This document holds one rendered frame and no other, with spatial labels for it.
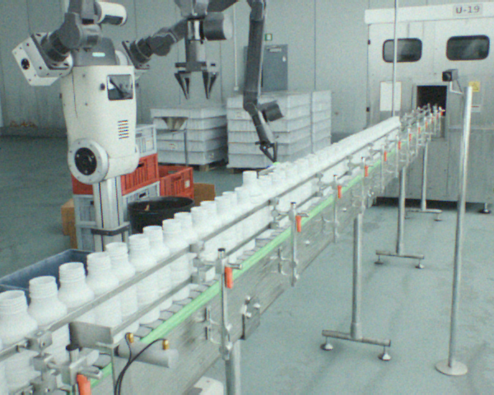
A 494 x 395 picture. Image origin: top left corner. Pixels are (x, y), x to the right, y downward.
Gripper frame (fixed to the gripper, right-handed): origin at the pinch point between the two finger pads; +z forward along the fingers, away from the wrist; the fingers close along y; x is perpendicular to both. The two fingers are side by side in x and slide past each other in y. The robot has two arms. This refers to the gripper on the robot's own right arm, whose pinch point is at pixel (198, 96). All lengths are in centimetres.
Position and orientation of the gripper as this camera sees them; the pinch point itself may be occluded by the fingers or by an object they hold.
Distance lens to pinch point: 156.3
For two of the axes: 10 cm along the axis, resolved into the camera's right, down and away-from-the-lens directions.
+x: 3.9, -2.1, 9.0
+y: 9.2, 0.5, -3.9
